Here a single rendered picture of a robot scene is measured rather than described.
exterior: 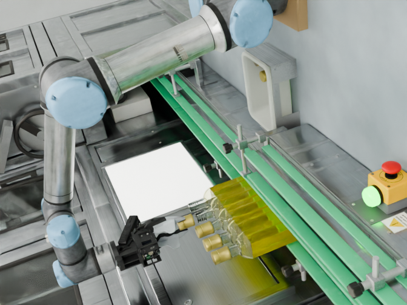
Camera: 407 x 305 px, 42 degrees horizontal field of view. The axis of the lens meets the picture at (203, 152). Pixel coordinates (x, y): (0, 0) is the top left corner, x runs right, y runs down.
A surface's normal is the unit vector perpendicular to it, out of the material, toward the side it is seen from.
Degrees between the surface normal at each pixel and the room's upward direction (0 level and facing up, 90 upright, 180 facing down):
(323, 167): 90
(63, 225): 90
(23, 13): 90
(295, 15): 2
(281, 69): 90
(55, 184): 68
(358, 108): 0
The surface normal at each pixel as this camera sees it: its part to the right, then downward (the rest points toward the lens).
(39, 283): -0.16, -0.84
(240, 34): 0.50, 0.40
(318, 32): -0.92, 0.32
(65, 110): 0.30, 0.51
